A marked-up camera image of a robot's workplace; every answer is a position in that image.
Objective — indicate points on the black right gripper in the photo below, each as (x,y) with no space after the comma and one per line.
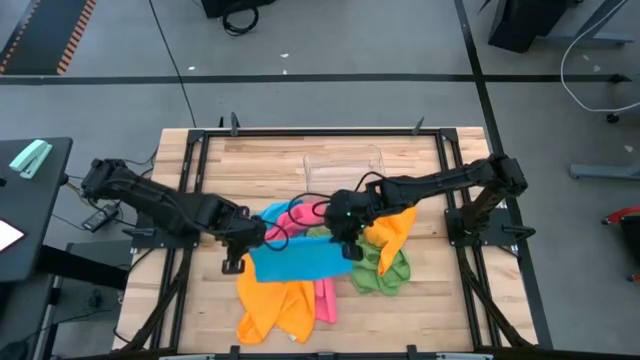
(347,215)

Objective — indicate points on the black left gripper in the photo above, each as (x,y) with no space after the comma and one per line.
(245,230)

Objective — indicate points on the orange microfiber towel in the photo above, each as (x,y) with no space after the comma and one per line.
(275,305)
(392,235)

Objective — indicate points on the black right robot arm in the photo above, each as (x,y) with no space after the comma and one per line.
(450,180)

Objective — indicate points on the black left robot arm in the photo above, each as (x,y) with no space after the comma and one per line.
(150,200)

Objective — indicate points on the green microfiber towel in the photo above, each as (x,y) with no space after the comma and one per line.
(375,280)

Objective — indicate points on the clear plastic bin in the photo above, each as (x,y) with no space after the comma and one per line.
(310,165)

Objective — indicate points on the black power adapter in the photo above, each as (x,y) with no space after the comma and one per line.
(100,218)

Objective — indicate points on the black desk base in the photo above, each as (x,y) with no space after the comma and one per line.
(80,265)

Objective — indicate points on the black side desk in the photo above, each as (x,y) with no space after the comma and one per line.
(30,210)

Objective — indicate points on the mint green stapler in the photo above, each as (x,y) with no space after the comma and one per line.
(30,157)

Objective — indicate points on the black equipment box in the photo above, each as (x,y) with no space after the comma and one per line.
(215,6)

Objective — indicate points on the grey desk foot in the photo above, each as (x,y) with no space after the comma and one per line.
(605,171)

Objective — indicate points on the red chair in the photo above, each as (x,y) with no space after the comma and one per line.
(622,214)

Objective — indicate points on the black mat orange striped edge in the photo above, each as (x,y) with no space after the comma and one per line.
(45,35)

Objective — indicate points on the black cabinet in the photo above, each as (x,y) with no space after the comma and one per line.
(525,22)

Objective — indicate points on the black caster wheel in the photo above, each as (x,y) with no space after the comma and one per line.
(613,118)

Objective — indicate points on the grey desk leg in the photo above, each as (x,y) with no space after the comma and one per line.
(590,37)

